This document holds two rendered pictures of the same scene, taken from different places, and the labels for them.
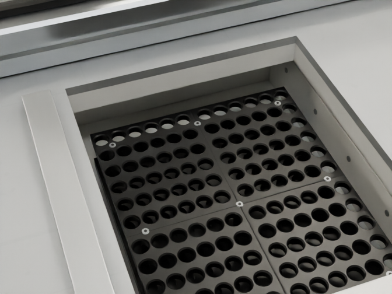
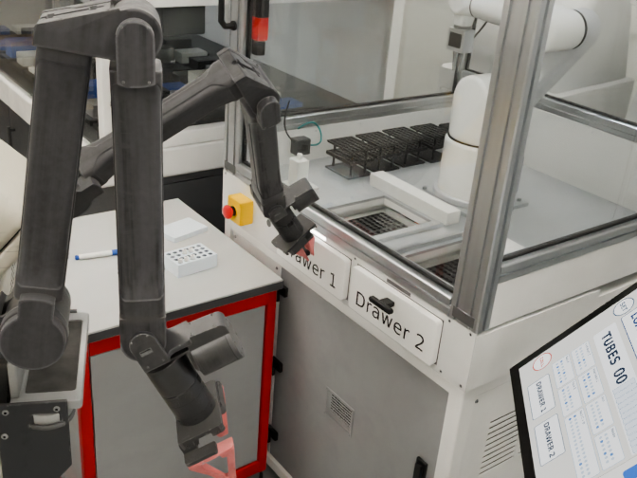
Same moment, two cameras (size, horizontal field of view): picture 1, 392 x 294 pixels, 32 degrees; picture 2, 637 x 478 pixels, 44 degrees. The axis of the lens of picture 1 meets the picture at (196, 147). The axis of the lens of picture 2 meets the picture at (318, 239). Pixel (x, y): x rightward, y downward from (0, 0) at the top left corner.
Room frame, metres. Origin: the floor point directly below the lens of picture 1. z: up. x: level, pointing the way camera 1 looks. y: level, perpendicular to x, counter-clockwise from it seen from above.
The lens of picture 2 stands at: (1.07, 1.72, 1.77)
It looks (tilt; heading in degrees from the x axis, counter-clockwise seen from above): 26 degrees down; 251
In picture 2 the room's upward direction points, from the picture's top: 5 degrees clockwise
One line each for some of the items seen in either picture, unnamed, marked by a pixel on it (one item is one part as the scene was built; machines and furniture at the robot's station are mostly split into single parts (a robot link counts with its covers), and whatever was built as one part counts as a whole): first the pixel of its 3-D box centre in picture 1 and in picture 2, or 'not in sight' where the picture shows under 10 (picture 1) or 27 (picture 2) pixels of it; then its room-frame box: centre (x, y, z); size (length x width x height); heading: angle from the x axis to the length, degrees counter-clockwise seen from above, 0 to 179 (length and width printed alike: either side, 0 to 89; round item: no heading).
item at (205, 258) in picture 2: not in sight; (189, 260); (0.79, -0.17, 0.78); 0.12 x 0.08 x 0.04; 25
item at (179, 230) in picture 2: not in sight; (181, 229); (0.79, -0.38, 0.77); 0.13 x 0.09 x 0.02; 33
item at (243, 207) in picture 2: not in sight; (239, 209); (0.64, -0.27, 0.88); 0.07 x 0.05 x 0.07; 109
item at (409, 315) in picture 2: not in sight; (391, 312); (0.41, 0.33, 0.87); 0.29 x 0.02 x 0.11; 109
